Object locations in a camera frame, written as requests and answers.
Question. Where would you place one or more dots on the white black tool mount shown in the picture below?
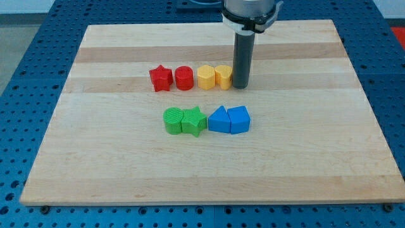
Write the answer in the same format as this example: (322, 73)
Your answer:
(248, 17)

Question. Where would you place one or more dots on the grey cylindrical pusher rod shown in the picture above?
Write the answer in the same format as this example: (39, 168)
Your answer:
(243, 48)

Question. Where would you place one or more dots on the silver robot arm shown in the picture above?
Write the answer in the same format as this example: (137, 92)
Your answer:
(247, 18)

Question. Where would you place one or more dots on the yellow heart block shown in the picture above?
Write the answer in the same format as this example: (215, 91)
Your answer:
(223, 76)

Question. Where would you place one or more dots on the yellow hexagon block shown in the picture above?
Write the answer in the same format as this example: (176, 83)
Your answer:
(206, 77)

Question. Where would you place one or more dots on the red cylinder block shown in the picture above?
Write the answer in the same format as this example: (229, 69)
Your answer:
(184, 77)

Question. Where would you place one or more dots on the blue cube block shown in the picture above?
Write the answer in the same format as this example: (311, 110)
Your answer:
(239, 119)

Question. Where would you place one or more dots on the blue triangle block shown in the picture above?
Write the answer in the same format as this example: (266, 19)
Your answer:
(219, 121)

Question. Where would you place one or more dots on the red star block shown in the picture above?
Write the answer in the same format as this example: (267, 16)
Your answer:
(161, 78)

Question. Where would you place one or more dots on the green star block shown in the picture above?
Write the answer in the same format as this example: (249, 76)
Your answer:
(194, 121)

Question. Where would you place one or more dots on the green cylinder block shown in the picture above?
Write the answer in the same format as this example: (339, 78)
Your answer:
(172, 118)

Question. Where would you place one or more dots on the wooden board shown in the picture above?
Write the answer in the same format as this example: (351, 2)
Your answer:
(313, 137)

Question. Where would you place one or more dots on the blue perforated table plate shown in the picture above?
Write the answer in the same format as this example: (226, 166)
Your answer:
(28, 101)

